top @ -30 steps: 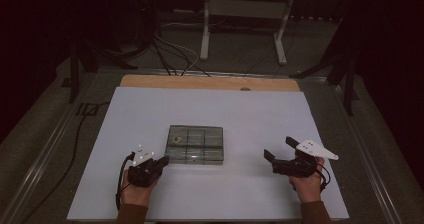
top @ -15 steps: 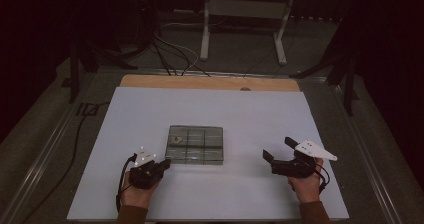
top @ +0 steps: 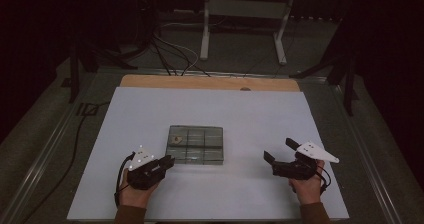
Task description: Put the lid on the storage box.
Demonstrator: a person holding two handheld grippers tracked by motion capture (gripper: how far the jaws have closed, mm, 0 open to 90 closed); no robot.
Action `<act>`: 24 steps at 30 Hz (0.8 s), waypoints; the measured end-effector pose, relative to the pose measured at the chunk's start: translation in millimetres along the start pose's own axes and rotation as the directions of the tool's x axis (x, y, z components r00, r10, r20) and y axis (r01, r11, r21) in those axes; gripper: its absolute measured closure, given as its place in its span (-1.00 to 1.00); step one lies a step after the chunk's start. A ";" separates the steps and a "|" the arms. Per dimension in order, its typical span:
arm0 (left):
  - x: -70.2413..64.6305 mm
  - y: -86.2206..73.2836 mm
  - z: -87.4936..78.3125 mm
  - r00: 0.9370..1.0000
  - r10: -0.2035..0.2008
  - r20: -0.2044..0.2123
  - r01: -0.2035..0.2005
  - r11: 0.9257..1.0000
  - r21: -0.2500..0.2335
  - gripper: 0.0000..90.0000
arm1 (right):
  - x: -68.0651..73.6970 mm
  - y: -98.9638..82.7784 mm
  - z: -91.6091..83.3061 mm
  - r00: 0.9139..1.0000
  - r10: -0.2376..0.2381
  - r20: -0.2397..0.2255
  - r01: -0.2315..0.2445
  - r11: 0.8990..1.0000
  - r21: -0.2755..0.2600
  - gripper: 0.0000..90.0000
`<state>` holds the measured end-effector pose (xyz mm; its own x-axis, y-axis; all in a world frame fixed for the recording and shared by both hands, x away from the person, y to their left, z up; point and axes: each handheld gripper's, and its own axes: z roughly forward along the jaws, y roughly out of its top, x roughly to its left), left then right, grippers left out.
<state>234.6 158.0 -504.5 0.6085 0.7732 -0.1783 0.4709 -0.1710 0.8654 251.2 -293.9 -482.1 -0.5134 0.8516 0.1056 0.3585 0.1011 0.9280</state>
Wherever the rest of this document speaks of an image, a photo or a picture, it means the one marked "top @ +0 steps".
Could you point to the black tripod stand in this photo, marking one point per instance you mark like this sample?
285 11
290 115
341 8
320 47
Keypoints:
349 84
74 77

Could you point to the person's right hand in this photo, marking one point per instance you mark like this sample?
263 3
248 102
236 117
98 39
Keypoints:
308 190

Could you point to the smoky transparent plastic compartment box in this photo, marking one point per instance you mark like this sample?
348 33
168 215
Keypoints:
196 147

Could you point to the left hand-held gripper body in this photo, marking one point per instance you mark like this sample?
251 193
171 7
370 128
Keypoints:
145 175

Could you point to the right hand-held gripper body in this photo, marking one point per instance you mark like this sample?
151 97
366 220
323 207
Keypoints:
300 169

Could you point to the white table cover sheet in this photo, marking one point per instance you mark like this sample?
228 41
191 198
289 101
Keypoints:
260 117

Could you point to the white metal stand frame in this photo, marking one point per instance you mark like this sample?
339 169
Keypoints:
246 8

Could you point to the person's left hand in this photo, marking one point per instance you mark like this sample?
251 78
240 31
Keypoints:
135 197

